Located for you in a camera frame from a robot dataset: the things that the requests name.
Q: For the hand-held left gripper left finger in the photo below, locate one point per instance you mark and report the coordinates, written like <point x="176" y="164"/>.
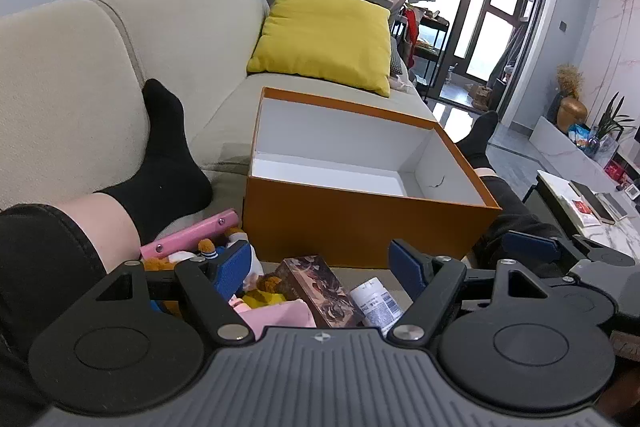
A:
<point x="232" y="269"/>

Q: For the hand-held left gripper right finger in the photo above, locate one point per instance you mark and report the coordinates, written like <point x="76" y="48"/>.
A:
<point x="404" y="264"/>

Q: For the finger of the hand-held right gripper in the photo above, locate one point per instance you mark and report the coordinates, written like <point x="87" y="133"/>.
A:
<point x="530" y="246"/>

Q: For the brown plush toy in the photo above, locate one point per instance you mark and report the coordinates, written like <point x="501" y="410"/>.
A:
<point x="265" y="289"/>

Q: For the white labelled bottle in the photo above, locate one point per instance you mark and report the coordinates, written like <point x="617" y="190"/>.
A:
<point x="377" y="304"/>

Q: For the pink hard case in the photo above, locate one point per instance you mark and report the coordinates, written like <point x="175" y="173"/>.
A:
<point x="190" y="234"/>

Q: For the pink cloth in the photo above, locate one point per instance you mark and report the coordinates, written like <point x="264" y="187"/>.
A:
<point x="280" y="317"/>
<point x="401" y="83"/>

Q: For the orange cardboard box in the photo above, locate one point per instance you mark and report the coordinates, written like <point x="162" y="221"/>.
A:
<point x="350" y="217"/>

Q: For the dark printed card box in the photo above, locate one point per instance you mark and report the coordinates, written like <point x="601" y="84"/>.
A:
<point x="320" y="287"/>

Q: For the white book red print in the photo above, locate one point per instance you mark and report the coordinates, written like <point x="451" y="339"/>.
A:
<point x="580" y="212"/>

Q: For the marble coffee table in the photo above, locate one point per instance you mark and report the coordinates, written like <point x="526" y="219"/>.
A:
<point x="625" y="237"/>

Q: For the black notebook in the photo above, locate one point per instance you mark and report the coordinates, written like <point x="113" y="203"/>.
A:
<point x="592" y="202"/>

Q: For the white marble cabinet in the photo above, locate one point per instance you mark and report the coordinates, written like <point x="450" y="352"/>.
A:
<point x="565" y="152"/>

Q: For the blue snack bag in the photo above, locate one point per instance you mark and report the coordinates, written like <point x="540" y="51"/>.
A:
<point x="580" y="136"/>

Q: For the gold vase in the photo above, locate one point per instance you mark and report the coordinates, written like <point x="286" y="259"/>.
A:
<point x="572" y="114"/>

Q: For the green potted plant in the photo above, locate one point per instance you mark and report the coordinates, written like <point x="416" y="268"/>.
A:
<point x="612" y="122"/>

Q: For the small cardboard box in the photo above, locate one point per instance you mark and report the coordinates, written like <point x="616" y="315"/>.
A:
<point x="480" y="97"/>

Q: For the dried flower bunch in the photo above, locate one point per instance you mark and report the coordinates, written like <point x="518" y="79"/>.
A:
<point x="570" y="79"/>

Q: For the grey curtain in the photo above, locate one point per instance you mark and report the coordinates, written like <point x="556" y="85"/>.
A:
<point x="510" y="52"/>

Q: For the black metal rack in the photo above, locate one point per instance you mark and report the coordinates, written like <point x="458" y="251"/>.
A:
<point x="430" y="57"/>

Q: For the red cloth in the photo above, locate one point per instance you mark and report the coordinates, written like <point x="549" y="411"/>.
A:
<point x="410" y="37"/>

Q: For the yellow cushion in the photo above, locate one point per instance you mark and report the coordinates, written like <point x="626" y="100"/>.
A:
<point x="320" y="37"/>

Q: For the beige sofa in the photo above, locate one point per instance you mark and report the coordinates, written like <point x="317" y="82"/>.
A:
<point x="75" y="82"/>

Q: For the dark glass door frame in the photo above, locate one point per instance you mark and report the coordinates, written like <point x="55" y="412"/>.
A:
<point x="470" y="7"/>

